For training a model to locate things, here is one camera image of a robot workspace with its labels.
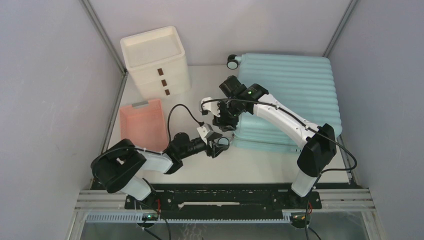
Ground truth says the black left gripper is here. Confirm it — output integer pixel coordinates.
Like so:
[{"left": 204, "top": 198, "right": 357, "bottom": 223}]
[{"left": 178, "top": 131, "right": 229, "bottom": 160}]

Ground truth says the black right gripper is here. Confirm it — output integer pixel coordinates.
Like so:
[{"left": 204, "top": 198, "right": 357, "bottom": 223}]
[{"left": 212, "top": 99, "right": 242, "bottom": 132}]

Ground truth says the light blue ribbed suitcase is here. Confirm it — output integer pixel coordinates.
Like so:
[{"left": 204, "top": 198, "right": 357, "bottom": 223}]
[{"left": 232, "top": 53, "right": 343, "bottom": 153}]

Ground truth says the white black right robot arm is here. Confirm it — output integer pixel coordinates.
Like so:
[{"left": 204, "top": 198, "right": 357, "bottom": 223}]
[{"left": 199, "top": 75, "right": 337, "bottom": 208}]

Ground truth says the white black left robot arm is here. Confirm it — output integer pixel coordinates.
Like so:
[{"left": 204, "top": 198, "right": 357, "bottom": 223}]
[{"left": 90, "top": 132, "right": 230, "bottom": 209}]

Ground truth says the pink perforated plastic basket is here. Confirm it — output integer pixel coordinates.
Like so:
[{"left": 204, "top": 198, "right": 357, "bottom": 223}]
[{"left": 119, "top": 98, "right": 169, "bottom": 152}]

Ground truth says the white stacked drawer box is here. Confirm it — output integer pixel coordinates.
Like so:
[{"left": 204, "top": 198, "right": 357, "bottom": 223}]
[{"left": 120, "top": 26, "right": 192, "bottom": 100}]

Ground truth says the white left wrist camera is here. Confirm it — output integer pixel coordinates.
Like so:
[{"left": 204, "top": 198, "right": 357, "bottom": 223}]
[{"left": 196, "top": 123, "right": 223, "bottom": 145}]

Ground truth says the black mounting base plate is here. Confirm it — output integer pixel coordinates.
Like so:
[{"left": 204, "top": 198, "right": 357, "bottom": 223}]
[{"left": 141, "top": 183, "right": 322, "bottom": 210}]

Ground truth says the white slotted cable duct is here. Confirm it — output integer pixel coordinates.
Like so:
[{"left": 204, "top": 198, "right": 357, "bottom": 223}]
[{"left": 85, "top": 212, "right": 292, "bottom": 224}]

